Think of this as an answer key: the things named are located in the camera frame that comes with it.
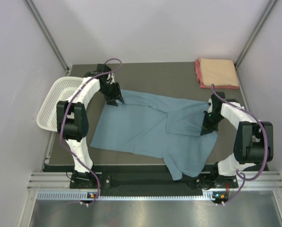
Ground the aluminium corner post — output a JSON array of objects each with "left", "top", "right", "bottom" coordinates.
[
  {"left": 234, "top": 0, "right": 279, "bottom": 69},
  {"left": 23, "top": 0, "right": 69, "bottom": 71}
]

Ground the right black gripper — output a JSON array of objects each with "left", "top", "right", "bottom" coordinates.
[{"left": 200, "top": 110, "right": 225, "bottom": 136}]

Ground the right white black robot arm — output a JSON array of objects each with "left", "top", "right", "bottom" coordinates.
[{"left": 197, "top": 92, "right": 273, "bottom": 190}]

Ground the purple cable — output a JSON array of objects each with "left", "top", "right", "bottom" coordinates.
[
  {"left": 59, "top": 58, "right": 123, "bottom": 206},
  {"left": 210, "top": 83, "right": 268, "bottom": 206}
]

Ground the left aluminium corner post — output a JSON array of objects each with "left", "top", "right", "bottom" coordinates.
[{"left": 23, "top": 0, "right": 69, "bottom": 71}]

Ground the blue t shirt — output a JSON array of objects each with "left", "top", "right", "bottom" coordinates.
[{"left": 90, "top": 90, "right": 217, "bottom": 181}]

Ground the white perforated plastic basket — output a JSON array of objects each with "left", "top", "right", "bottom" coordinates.
[{"left": 36, "top": 77, "right": 83, "bottom": 132}]

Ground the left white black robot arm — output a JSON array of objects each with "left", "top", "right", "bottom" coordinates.
[{"left": 56, "top": 63, "right": 125, "bottom": 189}]

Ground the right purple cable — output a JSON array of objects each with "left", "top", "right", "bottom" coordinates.
[{"left": 210, "top": 83, "right": 268, "bottom": 206}]

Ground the right aluminium corner post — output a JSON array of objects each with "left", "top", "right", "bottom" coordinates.
[{"left": 234, "top": 0, "right": 279, "bottom": 69}]

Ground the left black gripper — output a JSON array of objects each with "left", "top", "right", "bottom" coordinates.
[{"left": 98, "top": 81, "right": 124, "bottom": 107}]

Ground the folded pink t shirt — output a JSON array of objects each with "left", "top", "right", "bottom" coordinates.
[{"left": 194, "top": 58, "right": 239, "bottom": 90}]

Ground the slotted grey cable duct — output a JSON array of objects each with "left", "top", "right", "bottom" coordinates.
[{"left": 36, "top": 191, "right": 226, "bottom": 201}]

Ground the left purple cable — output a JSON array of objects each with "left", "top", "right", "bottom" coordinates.
[{"left": 59, "top": 58, "right": 123, "bottom": 206}]

